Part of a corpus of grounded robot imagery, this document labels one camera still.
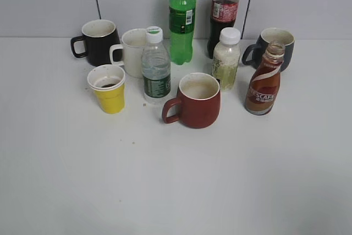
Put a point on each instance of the brown Nescafe coffee bottle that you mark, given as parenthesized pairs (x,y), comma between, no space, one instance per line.
(265,82)

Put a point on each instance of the red mug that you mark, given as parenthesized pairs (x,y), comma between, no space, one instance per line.
(197,103)

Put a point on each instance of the white-capped milky drink bottle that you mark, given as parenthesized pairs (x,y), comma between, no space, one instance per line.
(226,57)

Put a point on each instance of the yellow paper cup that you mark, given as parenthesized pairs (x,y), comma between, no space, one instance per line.
(108,84)

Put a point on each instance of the black mug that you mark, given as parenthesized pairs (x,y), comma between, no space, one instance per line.
(98,36)

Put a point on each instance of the white mug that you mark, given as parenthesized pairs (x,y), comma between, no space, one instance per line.
(132,47)

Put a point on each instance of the clear water bottle green label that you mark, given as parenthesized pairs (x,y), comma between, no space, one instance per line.
(156,67)

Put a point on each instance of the dark blue mug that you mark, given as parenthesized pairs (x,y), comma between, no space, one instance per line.
(253,53)

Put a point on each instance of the green soda bottle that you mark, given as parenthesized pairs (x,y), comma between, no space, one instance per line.
(181,26)

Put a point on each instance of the cola bottle red label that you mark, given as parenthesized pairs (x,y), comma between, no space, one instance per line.
(223,15)

